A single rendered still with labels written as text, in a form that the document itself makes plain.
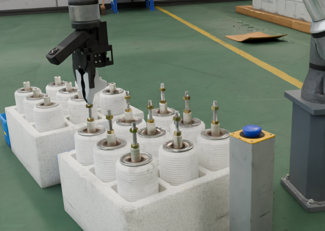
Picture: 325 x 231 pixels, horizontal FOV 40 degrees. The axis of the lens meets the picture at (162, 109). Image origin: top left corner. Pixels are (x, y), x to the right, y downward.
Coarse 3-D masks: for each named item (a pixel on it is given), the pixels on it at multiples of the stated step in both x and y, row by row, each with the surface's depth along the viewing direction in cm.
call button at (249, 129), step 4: (244, 128) 95; (248, 128) 95; (252, 128) 95; (256, 128) 95; (260, 128) 95; (244, 132) 95; (248, 132) 94; (252, 132) 94; (256, 132) 94; (260, 132) 94; (252, 136) 94
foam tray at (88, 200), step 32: (64, 160) 121; (64, 192) 126; (96, 192) 105; (160, 192) 101; (192, 192) 103; (224, 192) 110; (96, 224) 110; (128, 224) 95; (160, 224) 100; (192, 224) 106; (224, 224) 112
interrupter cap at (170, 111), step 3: (156, 108) 135; (159, 108) 136; (168, 108) 135; (171, 108) 135; (153, 111) 133; (156, 111) 133; (159, 111) 134; (168, 111) 133; (171, 111) 133; (174, 111) 132; (153, 114) 130; (156, 114) 131; (159, 114) 130; (162, 114) 130; (165, 114) 130; (168, 114) 130; (171, 114) 130; (174, 114) 131
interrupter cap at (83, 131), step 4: (80, 128) 122; (84, 128) 122; (96, 128) 122; (100, 128) 121; (104, 128) 121; (80, 132) 119; (84, 132) 119; (88, 132) 120; (92, 132) 119; (96, 132) 118; (100, 132) 118
